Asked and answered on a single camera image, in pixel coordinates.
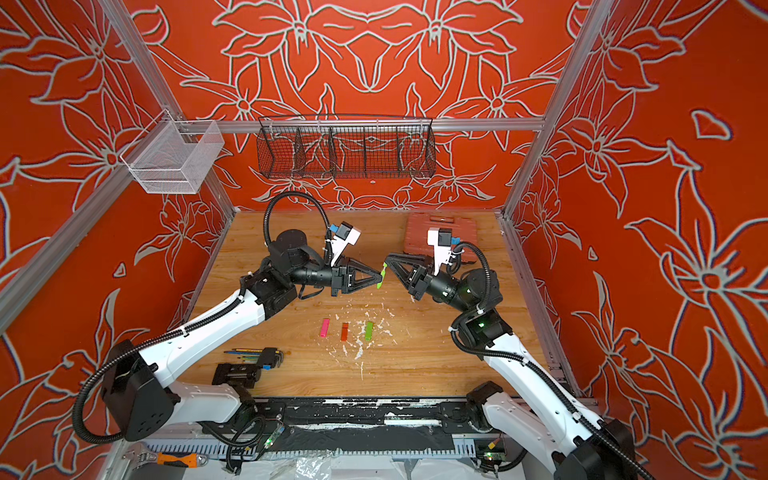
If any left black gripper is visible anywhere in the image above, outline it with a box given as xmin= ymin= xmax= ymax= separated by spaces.
xmin=288 ymin=257 xmax=382 ymax=300

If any pink usb drive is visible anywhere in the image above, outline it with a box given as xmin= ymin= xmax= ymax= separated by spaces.
xmin=320 ymin=318 xmax=330 ymax=338

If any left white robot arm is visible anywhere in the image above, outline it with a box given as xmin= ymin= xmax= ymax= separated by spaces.
xmin=71 ymin=191 xmax=383 ymax=445

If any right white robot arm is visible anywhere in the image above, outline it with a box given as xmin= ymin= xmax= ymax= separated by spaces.
xmin=385 ymin=242 xmax=652 ymax=479

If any red plastic tool case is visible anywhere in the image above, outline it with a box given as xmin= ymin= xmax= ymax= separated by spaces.
xmin=403 ymin=212 xmax=480 ymax=260

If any hex key set holder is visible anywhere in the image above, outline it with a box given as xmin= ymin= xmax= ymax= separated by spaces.
xmin=224 ymin=347 xmax=284 ymax=370

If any black bit holder block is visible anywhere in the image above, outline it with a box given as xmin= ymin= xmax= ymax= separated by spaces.
xmin=211 ymin=363 xmax=262 ymax=390

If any clear plastic bin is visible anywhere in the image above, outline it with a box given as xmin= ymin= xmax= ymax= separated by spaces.
xmin=119 ymin=110 xmax=224 ymax=195

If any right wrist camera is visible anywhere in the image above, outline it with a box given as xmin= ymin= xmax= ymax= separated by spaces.
xmin=427 ymin=227 xmax=461 ymax=272

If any black wire basket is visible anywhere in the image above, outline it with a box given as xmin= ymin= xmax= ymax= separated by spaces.
xmin=256 ymin=115 xmax=437 ymax=180

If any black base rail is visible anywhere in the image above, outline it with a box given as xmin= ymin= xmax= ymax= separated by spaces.
xmin=256 ymin=397 xmax=522 ymax=462

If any orange handled wrench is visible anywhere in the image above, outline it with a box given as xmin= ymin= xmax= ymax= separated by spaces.
xmin=122 ymin=443 xmax=209 ymax=470

